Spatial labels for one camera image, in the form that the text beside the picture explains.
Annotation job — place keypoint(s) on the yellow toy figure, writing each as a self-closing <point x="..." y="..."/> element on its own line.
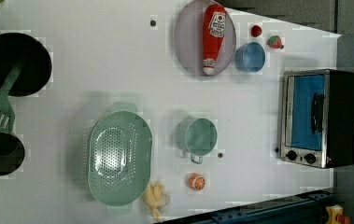
<point x="336" y="215"/>

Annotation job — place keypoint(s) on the large strawberry toy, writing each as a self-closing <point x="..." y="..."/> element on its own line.
<point x="275" y="42"/>

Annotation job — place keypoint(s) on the blue bowl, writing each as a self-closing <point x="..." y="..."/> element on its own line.
<point x="250" y="57"/>

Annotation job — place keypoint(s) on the small red strawberry toy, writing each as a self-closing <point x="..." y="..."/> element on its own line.
<point x="256" y="30"/>

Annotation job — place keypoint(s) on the green mug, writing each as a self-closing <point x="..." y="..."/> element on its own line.
<point x="197" y="136"/>

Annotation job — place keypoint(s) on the orange slice toy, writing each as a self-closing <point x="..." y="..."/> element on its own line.
<point x="196" y="182"/>

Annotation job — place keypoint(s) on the grey round plate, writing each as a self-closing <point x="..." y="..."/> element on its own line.
<point x="188" y="38"/>

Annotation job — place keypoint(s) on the red ketchup bottle toy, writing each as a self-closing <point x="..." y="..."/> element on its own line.
<point x="214" y="25"/>

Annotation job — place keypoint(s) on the peeled banana toy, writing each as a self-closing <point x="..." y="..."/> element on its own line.
<point x="155" y="198"/>

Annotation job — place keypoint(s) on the green oval colander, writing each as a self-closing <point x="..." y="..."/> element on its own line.
<point x="119" y="163"/>

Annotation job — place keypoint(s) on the small black pot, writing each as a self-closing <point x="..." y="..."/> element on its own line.
<point x="12" y="153"/>

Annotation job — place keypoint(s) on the green slotted spatula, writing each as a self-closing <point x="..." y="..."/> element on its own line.
<point x="7" y="115"/>

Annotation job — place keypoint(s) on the large black pan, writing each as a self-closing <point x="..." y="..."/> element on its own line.
<point x="36" y="71"/>

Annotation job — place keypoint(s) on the blue metal frame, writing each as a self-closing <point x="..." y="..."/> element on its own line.
<point x="305" y="208"/>

